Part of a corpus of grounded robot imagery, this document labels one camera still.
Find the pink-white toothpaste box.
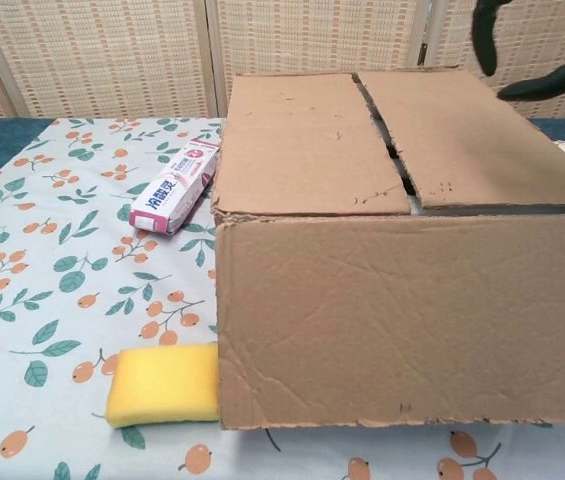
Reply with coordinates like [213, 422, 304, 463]
[129, 138, 223, 239]

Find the large cardboard box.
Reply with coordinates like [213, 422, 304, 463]
[210, 67, 565, 432]

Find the floral print tablecloth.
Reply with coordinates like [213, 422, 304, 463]
[0, 115, 565, 480]

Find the right black-silver robot hand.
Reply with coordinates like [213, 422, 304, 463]
[470, 0, 565, 101]

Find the yellow sponge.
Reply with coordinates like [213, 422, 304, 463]
[105, 342, 221, 430]

